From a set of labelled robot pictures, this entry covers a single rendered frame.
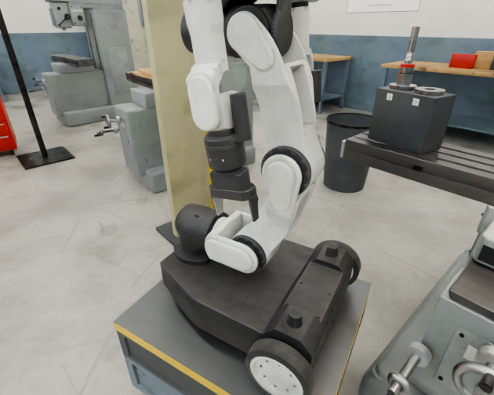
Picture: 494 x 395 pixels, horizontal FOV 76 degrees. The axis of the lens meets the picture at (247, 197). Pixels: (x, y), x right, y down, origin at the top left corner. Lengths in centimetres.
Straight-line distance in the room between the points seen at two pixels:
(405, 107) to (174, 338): 111
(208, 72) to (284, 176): 32
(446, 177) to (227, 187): 73
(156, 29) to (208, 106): 128
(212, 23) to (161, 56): 125
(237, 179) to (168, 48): 132
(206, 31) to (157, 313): 99
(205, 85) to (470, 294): 80
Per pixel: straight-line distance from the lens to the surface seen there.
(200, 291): 111
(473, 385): 94
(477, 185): 116
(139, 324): 129
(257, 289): 111
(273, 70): 78
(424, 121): 119
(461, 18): 563
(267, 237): 99
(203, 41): 66
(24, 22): 910
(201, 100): 65
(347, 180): 296
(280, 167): 80
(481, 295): 100
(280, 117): 82
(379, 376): 147
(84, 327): 192
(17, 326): 210
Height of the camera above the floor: 135
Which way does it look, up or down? 29 degrees down
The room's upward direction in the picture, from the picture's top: straight up
